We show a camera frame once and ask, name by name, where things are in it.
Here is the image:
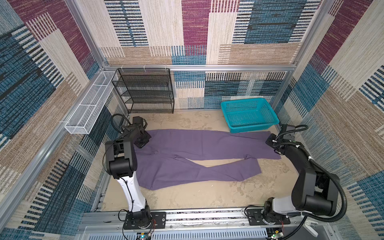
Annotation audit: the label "white clamp handle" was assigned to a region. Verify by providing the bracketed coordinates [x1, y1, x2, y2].
[303, 220, 319, 238]

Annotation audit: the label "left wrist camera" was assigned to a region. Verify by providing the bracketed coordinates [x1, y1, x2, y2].
[132, 116, 148, 130]

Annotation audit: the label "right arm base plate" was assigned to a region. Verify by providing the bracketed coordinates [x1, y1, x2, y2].
[246, 208, 291, 226]

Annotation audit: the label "white wire mesh tray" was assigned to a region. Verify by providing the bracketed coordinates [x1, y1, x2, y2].
[65, 71, 115, 135]

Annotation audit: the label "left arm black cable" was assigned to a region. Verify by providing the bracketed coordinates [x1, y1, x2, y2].
[110, 113, 133, 134]

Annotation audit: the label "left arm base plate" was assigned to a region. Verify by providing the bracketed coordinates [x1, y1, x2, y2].
[123, 211, 167, 231]

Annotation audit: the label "teal plastic basket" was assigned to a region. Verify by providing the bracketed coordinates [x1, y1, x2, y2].
[221, 98, 280, 133]

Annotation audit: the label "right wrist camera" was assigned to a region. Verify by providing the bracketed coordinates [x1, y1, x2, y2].
[280, 124, 296, 135]

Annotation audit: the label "black mesh shelf rack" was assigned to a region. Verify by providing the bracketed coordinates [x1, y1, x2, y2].
[112, 68, 175, 114]

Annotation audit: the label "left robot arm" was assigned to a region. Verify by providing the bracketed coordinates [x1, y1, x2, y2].
[103, 117, 152, 230]

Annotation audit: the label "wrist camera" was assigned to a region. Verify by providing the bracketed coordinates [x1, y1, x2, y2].
[132, 116, 148, 130]
[280, 124, 296, 135]

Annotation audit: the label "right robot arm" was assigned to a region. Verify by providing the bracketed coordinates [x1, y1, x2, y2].
[262, 124, 348, 225]

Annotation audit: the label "purple trousers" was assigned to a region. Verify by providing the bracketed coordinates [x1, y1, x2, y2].
[136, 129, 281, 191]

